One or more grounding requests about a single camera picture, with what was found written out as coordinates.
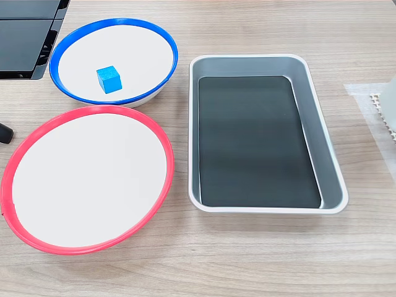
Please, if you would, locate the red rimmed white dish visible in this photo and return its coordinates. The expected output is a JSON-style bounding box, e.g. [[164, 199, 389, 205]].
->
[[0, 105, 175, 257]]

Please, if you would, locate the silver metal tray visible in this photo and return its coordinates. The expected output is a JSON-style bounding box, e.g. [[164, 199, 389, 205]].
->
[[187, 54, 350, 215]]

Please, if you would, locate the blue cube block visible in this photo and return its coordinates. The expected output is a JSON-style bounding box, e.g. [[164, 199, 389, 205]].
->
[[96, 65, 123, 95]]

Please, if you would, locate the white mesh mat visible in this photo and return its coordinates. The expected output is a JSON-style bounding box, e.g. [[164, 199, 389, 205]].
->
[[369, 92, 396, 145]]

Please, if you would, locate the black tray liner mat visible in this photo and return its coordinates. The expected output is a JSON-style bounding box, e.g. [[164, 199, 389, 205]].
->
[[197, 75, 323, 209]]

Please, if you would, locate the blue rimmed white dish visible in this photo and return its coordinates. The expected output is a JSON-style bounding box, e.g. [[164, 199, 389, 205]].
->
[[48, 17, 179, 109]]

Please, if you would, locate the black stand foot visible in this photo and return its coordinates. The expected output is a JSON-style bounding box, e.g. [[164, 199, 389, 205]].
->
[[0, 121, 15, 145]]

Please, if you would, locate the black flat panel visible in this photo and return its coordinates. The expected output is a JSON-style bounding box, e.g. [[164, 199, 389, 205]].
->
[[0, 19, 64, 80], [0, 0, 71, 20]]

